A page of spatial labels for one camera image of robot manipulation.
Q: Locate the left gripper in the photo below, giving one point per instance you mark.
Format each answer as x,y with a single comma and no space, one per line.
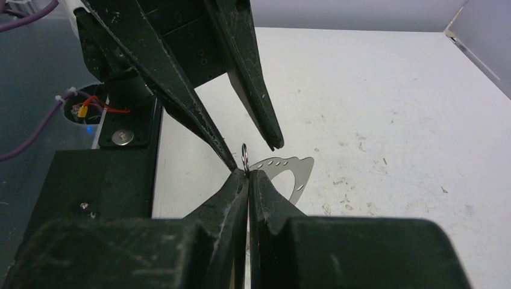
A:
172,46

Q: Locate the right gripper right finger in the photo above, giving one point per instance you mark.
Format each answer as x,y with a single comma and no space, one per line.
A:
292,250

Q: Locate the large metal key ring plate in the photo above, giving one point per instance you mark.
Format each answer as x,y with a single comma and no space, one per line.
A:
301,168

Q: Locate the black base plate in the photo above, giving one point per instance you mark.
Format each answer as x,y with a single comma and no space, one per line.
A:
115,177

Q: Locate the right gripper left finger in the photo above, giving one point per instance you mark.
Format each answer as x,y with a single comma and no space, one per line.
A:
205,249

